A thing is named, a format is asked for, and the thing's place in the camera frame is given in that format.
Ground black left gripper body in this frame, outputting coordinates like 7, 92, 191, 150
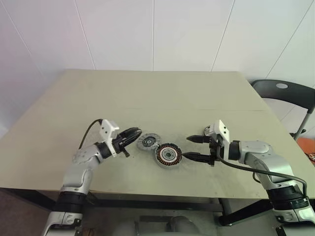
112, 134, 131, 158

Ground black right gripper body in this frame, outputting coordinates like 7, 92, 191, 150
203, 134, 220, 167

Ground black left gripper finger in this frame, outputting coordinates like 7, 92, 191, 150
123, 131, 142, 148
120, 127, 142, 138

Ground motor housing with copper windings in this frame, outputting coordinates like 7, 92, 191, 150
154, 143, 183, 168

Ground grey rounded robot body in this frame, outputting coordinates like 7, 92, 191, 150
134, 215, 197, 236

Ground black folding chair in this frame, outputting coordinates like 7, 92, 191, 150
251, 79, 315, 141

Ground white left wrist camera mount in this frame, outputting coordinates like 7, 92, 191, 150
99, 119, 121, 158

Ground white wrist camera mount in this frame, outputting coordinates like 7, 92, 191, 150
99, 119, 121, 158
211, 119, 231, 162

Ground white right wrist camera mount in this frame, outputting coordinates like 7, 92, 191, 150
211, 119, 231, 162

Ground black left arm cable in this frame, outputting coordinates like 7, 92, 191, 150
78, 119, 103, 149

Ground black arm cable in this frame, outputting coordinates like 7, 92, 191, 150
215, 141, 310, 202
78, 119, 103, 149

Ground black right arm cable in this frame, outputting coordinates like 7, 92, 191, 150
215, 141, 310, 202

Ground black table frame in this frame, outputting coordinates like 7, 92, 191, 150
0, 188, 274, 227

